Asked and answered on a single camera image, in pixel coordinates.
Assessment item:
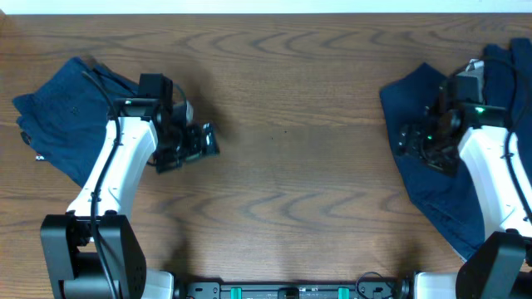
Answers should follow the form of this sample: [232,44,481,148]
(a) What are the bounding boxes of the navy blue shorts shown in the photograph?
[12,56,138,186]

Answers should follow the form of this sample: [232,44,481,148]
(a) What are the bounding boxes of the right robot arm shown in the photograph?
[397,103,531,298]

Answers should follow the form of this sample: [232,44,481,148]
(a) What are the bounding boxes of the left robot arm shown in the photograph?
[40,98,219,298]

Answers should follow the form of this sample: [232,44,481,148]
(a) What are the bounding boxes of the navy blue clothes pile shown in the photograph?
[380,38,531,260]

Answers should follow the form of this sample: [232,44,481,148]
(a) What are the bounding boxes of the grey white garment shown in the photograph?
[463,59,485,80]

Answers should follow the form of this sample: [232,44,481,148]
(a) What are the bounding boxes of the black patterned folded garment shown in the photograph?
[20,131,46,161]

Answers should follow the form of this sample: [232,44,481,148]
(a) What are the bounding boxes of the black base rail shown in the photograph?
[173,272,414,299]

